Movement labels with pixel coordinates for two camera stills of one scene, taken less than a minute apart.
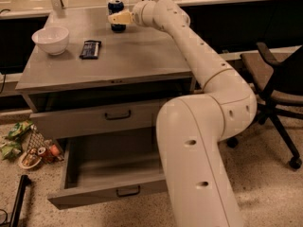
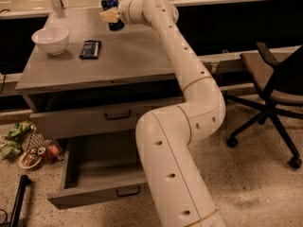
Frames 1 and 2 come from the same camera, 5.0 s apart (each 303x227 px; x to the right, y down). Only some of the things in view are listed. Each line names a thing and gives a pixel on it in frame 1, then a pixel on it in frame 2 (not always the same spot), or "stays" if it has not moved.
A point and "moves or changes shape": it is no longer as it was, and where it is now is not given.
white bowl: [53, 40] stays
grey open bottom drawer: [110, 166] stays
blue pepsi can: [116, 5] moves or changes shape
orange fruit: [54, 149] stays
